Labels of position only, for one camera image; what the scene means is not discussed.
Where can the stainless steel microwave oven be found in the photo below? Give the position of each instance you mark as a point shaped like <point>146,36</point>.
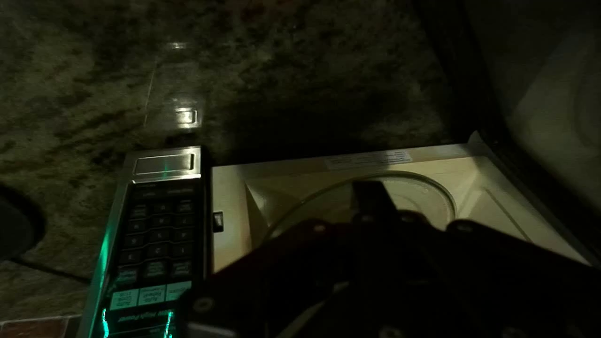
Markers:
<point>497,237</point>

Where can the black kettle base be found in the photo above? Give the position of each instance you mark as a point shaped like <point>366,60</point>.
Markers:
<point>20,223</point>

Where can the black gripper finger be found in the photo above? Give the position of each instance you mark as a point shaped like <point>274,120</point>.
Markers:
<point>373,218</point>

